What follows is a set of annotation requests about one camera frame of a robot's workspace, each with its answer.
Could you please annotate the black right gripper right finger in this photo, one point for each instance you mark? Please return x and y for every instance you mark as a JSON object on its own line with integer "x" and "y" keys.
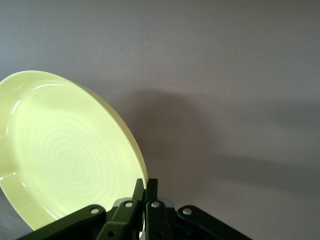
{"x": 160, "y": 220}

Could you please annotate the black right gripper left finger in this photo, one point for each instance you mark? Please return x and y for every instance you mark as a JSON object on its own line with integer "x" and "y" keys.
{"x": 120, "y": 220}

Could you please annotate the yellow round plate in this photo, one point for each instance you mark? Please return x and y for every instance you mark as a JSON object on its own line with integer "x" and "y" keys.
{"x": 62, "y": 150}

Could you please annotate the brown table cover sheet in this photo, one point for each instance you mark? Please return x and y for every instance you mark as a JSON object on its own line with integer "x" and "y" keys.
{"x": 225, "y": 75}

